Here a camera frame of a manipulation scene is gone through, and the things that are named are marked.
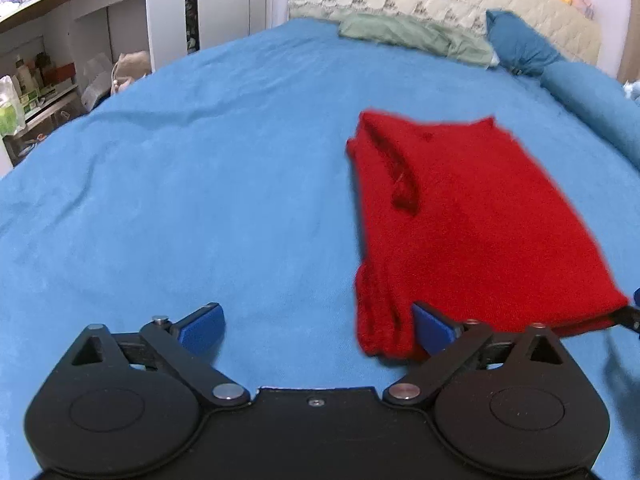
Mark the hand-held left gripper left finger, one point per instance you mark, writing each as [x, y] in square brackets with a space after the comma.
[205, 329]

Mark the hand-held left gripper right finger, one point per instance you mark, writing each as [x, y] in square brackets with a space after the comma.
[432, 331]

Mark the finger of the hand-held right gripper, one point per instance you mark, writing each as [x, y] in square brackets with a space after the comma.
[627, 316]

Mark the red knit sweater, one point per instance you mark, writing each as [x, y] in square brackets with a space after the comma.
[475, 220]

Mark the bed with blue sheet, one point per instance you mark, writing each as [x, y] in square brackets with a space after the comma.
[200, 185]

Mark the light blue pillow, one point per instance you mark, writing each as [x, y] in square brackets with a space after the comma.
[595, 95]

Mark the light blue blanket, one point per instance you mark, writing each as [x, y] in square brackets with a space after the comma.
[632, 92]

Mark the clear plastic bag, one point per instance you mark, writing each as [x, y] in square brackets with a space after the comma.
[96, 85]

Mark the cream cloth bag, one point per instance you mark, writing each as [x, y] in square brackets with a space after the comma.
[131, 70]

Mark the red box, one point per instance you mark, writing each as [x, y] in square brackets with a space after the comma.
[59, 74]

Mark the green and white bag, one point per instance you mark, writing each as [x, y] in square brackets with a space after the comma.
[10, 107]

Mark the green cloth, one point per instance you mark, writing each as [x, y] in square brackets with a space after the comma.
[410, 32]

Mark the pale pink plush toy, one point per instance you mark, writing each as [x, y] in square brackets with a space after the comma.
[582, 4]

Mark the white wardrobe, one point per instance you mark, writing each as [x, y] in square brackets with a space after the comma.
[230, 0]

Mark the white desk shelf unit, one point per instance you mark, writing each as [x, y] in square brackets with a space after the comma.
[100, 10]

